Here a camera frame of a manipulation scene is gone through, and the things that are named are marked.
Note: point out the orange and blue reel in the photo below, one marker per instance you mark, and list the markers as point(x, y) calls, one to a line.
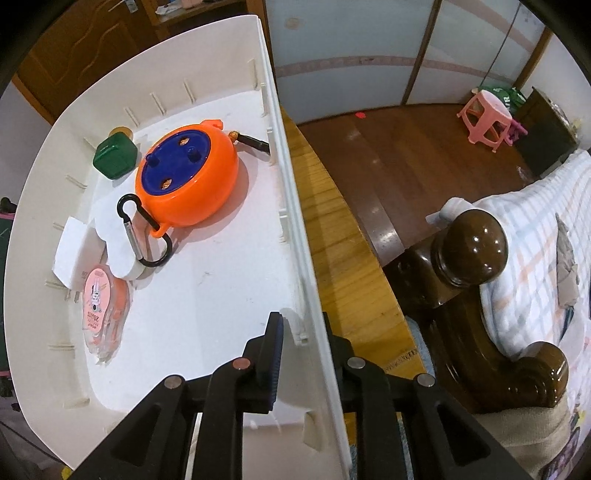
point(217, 175)

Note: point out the beige blanket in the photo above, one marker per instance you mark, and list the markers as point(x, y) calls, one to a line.
point(531, 429)

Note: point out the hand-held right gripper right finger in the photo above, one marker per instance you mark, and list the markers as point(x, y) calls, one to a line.
point(344, 364)

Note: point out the white plastic bin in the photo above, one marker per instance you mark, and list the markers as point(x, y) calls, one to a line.
point(207, 300)

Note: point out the green bottle with gold cap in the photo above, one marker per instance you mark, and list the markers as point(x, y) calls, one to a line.
point(113, 154)

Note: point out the pink plastic stool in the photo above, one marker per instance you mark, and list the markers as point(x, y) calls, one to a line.
point(485, 110)

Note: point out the small magenta stool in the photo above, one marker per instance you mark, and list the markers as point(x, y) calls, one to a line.
point(516, 131)

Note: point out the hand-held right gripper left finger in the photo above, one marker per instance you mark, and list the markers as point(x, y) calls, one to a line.
point(276, 357)

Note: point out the black carabiner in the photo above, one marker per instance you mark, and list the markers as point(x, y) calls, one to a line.
point(133, 240)

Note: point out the white curved plastic piece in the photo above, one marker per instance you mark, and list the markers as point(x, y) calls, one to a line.
point(120, 258)

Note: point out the white cube power adapter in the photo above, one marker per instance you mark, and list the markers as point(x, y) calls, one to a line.
point(76, 251)

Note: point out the green bag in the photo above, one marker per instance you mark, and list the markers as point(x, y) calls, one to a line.
point(501, 94)

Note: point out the pink round packet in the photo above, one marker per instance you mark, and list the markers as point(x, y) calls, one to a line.
point(97, 295)

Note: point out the green chalkboard with pink frame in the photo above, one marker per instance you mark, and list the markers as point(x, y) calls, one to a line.
point(4, 233)

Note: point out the brown wooden door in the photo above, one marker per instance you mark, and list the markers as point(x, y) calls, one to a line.
point(69, 50)

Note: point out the dark wooden cabinet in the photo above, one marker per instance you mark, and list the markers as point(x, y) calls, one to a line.
point(545, 134)

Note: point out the grey cloth piece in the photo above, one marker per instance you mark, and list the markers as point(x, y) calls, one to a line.
point(567, 267)

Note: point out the white plaid quilt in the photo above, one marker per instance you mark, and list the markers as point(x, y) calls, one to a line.
point(531, 221)

